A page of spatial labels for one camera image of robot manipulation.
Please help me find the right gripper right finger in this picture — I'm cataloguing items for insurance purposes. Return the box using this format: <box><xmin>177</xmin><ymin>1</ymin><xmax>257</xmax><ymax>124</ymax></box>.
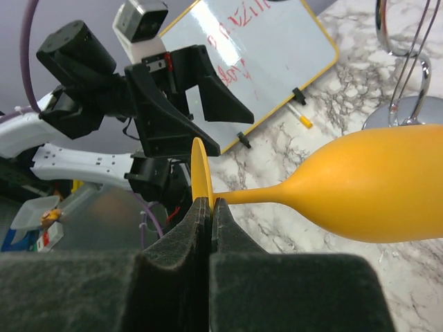
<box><xmin>209</xmin><ymin>199</ymin><xmax>395</xmax><ymax>331</ymax></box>

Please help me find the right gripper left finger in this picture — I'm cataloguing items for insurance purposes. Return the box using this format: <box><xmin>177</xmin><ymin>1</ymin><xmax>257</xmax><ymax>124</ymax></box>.
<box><xmin>1</xmin><ymin>198</ymin><xmax>210</xmax><ymax>331</ymax></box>

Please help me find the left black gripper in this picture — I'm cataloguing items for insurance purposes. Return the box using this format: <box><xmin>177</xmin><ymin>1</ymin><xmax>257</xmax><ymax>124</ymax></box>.
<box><xmin>100</xmin><ymin>44</ymin><xmax>254</xmax><ymax>158</ymax></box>

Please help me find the yellow wine glass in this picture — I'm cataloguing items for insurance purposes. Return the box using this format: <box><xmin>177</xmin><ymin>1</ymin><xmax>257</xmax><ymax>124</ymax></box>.
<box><xmin>191</xmin><ymin>124</ymin><xmax>442</xmax><ymax>243</ymax></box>

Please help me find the chrome wine glass rack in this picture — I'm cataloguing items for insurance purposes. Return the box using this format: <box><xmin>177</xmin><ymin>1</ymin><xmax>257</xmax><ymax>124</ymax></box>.
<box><xmin>363</xmin><ymin>1</ymin><xmax>442</xmax><ymax>129</ymax></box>

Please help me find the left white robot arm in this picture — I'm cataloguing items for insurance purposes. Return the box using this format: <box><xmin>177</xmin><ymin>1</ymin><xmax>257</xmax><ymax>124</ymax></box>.
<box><xmin>1</xmin><ymin>20</ymin><xmax>254</xmax><ymax>207</ymax></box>

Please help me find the yellow framed whiteboard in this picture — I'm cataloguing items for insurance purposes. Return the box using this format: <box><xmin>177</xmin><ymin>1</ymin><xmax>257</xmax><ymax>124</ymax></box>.
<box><xmin>161</xmin><ymin>1</ymin><xmax>339</xmax><ymax>151</ymax></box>

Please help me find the clear plastic bin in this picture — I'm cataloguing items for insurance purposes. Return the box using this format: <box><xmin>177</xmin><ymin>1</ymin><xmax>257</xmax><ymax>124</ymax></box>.
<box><xmin>10</xmin><ymin>196</ymin><xmax>60</xmax><ymax>231</ymax></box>

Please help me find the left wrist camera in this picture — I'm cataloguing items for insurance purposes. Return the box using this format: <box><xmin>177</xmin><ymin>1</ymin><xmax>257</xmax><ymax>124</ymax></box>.
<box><xmin>112</xmin><ymin>0</ymin><xmax>168</xmax><ymax>64</ymax></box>

